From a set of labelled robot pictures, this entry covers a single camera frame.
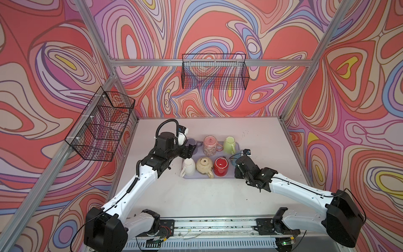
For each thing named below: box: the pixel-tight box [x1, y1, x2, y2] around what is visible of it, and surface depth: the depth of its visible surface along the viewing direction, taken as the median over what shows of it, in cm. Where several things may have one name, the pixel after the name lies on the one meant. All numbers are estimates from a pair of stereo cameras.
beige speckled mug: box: [195, 156, 215, 180], surface depth 88 cm
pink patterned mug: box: [202, 134, 224, 157], surface depth 95 cm
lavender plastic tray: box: [182, 140, 240, 180], surface depth 90 cm
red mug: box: [213, 156, 229, 177], surface depth 88 cm
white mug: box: [179, 157, 196, 178], surface depth 87 cm
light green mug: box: [223, 135, 237, 155], surface depth 96 cm
